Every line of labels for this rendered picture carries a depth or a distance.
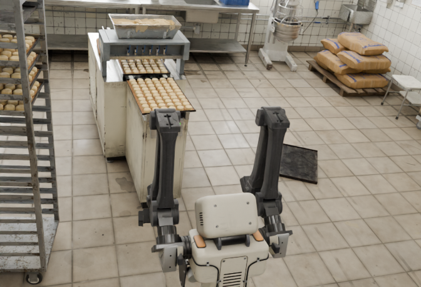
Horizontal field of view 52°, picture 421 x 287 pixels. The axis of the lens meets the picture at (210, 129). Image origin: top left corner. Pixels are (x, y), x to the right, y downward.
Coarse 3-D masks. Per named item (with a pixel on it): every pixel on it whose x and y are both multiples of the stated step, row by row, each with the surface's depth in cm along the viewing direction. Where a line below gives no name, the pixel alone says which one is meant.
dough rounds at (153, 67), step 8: (120, 64) 381; (128, 64) 383; (136, 64) 382; (144, 64) 383; (152, 64) 385; (160, 64) 387; (128, 72) 363; (136, 72) 365; (144, 72) 367; (152, 72) 371; (160, 72) 375; (168, 72) 377
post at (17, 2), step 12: (24, 36) 202; (24, 48) 203; (24, 60) 205; (24, 72) 208; (24, 84) 211; (24, 96) 214; (24, 108) 217; (36, 168) 237; (36, 180) 239; (36, 192) 243; (36, 204) 247; (36, 216) 252; (36, 228) 256
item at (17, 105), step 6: (36, 84) 251; (30, 90) 243; (36, 90) 248; (0, 102) 227; (6, 102) 231; (12, 102) 229; (18, 102) 234; (0, 108) 223; (6, 108) 223; (12, 108) 224; (18, 108) 224
